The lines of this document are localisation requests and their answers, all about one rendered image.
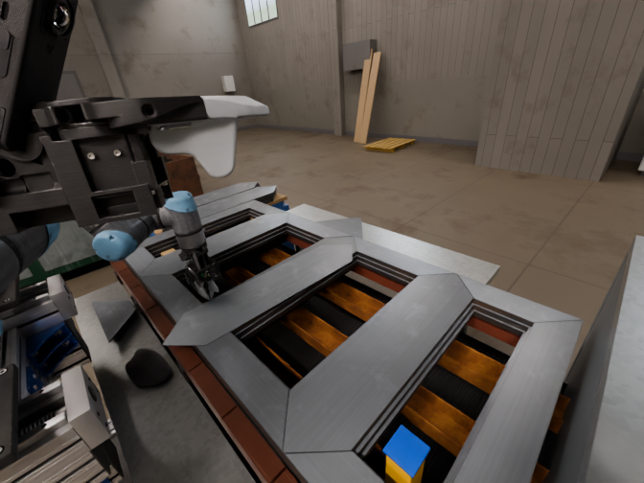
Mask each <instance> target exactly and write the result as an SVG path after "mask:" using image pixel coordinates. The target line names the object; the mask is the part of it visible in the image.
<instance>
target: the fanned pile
mask: <svg viewBox="0 0 644 483"><path fill-rule="evenodd" d="M92 306H93V308H94V310H95V312H96V314H97V316H98V318H99V321H100V323H101V325H102V328H103V331H104V333H105V336H106V338H107V340H108V343H109V342H111V340H112V339H113V338H114V337H115V335H116V334H117V333H118V332H119V330H121V329H122V328H123V326H124V325H125V323H126V322H127V321H128V319H129V318H130V317H131V315H133V314H134V313H135V311H136V309H135V307H134V306H133V305H132V303H131V302H130V301H129V300H119V301H102V302H93V303H92Z"/></svg>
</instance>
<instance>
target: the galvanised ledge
mask: <svg viewBox="0 0 644 483"><path fill-rule="evenodd" d="M74 300H75V304H76V307H77V311H78V314H77V315H75V317H76V320H77V323H78V326H79V329H80V333H81V336H82V339H83V340H84V342H85V343H86V345H87V346H88V349H89V353H90V355H91V359H92V361H91V364H92V366H93V369H94V372H95V375H96V378H97V381H98V383H99V386H100V388H101V391H102V394H103V398H104V401H105V404H106V407H107V410H108V413H109V415H110V418H111V421H112V424H113V426H114V429H115V431H116V434H117V437H118V440H119V443H120V446H121V448H122V451H123V454H124V457H125V459H126V463H127V466H128V469H129V472H130V475H131V478H132V481H133V483H256V482H255V480H254V479H253V477H252V476H251V474H250V473H249V471H248V470H247V468H246V467H245V465H244V464H243V463H242V461H241V459H240V458H239V456H238V455H237V453H236V452H235V451H234V450H233V448H232V447H231V445H230V444H229V442H228V441H227V439H226V438H225V437H224V435H223V434H222V432H221V431H220V429H219V427H218V426H217V424H216V423H215V421H214V420H213V418H212V417H211V415H210V414H209V413H208V411H207V410H206V408H205V407H204V405H203V404H202V402H201V401H200V399H199V398H198V396H197V395H196V393H195V391H194V390H193V388H192V387H191V386H190V384H189V383H188V382H187V381H186V380H185V379H184V377H183V376H182V374H181V373H180V371H179V369H178V367H177V366H176V364H175V363H174V362H173V360H172V358H171V357H170V355H169V354H168V352H167V351H166V349H165V348H164V346H162V343H161V342H160V340H159V339H158V337H157V336H156V335H155V333H154V332H153V330H152V329H151V327H150V325H149V324H148V322H147V321H146V319H145V318H144V316H143V315H142V313H140V312H139V311H138V309H137V308H136V306H135V304H134V303H133V301H132V300H131V298H130V297H129V295H128V294H127V292H126V290H125V289H124V287H123V286H122V285H121V284H120V282H119V281H117V282H115V283H113V284H110V285H108V286H105V287H102V288H99V289H97V290H94V291H92V292H90V293H87V294H85V295H83V296H81V297H79V298H76V299H74ZM119 300H129V301H130V302H131V303H132V305H133V306H134V307H135V309H136V311H135V313H134V314H132V315H131V317H130V318H129V319H128V321H127V322H126V323H125V325H124V326H123V327H122V329H120V330H119V332H118V333H117V334H116V335H115V337H114V338H113V339H112V340H111V342H109V343H108V340H107V338H106V336H105V333H104V330H103V328H102V325H101V323H100V321H99V318H98V316H97V314H96V312H95V310H94V308H93V306H92V303H93V302H102V301H119ZM143 348H149V349H152V350H153V351H155V352H157V353H158V354H159V355H161V356H162V357H163V358H164V359H165V360H166V361H167V362H168V364H169V366H170V367H171V369H172V375H171V376H170V377H169V378H167V379H165V380H163V381H161V382H160V383H159V384H157V385H147V386H142V385H139V384H137V383H135V382H134V381H133V380H132V379H131V378H130V376H129V375H128V374H127V371H126V364H127V363H128V362H129V361H130V360H131V358H132V357H133V356H134V353H135V352H136V350H138V349H143Z"/></svg>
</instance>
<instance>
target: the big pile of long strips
mask: <svg viewBox="0 0 644 483"><path fill-rule="evenodd" d="M276 187H277V186H265V187H261V185H260V184H259V182H245V183H238V184H235V185H232V186H229V187H225V188H222V189H219V190H216V191H212V192H210V193H207V194H204V195H198V196H195V197H194V200H195V204H196V206H197V210H198V214H199V217H200V218H201V219H203V218H206V217H208V216H211V215H213V214H216V213H218V212H221V211H224V210H227V209H229V208H232V207H235V206H238V205H241V204H243V203H245V202H248V201H251V200H253V199H254V200H257V201H260V202H262V203H264V204H267V203H269V202H272V201H273V200H274V197H275V196H276V189H277V188H276Z"/></svg>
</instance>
